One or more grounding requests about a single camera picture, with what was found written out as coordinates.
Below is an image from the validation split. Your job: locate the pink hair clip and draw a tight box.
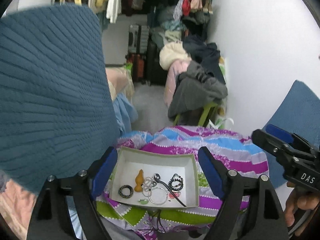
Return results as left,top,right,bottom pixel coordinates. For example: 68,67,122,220
169,192,181,199

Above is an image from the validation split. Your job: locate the pink pillow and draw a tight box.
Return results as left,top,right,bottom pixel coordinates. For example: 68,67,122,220
105,66,135,102

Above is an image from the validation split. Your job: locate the cream fluffy blanket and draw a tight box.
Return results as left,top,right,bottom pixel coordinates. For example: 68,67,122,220
159,42,191,70

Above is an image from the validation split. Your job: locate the colourful striped floral quilt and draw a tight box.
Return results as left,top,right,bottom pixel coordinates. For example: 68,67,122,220
96,126,269,239

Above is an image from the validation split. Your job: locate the black beaded bangle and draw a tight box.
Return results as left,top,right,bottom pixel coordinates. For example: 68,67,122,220
118,185,134,199

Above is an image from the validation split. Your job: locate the black grey suitcase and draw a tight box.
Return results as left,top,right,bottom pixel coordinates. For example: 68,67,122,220
128,24,150,54

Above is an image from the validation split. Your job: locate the orange gourd pendant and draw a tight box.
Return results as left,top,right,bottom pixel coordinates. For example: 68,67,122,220
134,170,144,192

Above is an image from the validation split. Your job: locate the black spiral hair tie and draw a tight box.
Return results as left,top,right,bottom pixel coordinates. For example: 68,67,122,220
167,173,185,192

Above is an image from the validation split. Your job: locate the white hanging shirt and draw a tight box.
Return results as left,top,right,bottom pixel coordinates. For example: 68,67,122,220
106,0,121,24

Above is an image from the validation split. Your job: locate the green plastic stool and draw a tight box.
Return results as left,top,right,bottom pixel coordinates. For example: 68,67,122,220
174,102,218,127

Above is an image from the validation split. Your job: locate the person's right hand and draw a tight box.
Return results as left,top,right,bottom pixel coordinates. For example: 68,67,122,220
284,181,319,239

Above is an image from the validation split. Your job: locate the navy dark garment pile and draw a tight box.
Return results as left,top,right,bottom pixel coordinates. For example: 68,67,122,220
183,35,226,85

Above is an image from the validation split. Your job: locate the white cardboard box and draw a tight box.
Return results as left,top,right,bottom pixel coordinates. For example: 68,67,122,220
107,147,199,209

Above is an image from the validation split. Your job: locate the green round hair clip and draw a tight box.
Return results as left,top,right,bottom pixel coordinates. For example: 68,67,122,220
139,198,149,205

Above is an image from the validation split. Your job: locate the dark grey fleece garment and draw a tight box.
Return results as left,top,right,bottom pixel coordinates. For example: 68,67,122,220
168,61,228,119

